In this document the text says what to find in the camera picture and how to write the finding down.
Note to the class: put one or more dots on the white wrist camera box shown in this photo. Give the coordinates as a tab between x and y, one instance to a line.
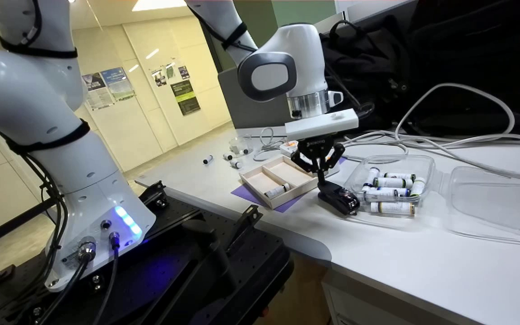
320	126

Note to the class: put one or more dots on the dark green wall poster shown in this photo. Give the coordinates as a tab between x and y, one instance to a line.
185	99

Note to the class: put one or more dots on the clear plastic tray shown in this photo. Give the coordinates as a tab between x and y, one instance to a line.
421	165

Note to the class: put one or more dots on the grey box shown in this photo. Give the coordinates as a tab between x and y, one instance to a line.
248	111

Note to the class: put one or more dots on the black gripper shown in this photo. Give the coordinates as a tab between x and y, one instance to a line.
317	153

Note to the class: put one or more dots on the clear plastic container lid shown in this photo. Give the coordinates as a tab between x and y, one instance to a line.
501	205

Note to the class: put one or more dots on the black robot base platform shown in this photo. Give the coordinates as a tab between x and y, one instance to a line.
212	272

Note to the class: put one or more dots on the light wooden divided tray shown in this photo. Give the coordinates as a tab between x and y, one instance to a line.
271	178

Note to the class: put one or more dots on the black bag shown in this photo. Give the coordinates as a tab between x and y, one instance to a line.
452	48

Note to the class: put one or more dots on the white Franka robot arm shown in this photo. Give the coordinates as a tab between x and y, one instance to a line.
31	91

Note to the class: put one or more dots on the purple paper sheet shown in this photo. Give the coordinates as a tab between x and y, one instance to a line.
244	194

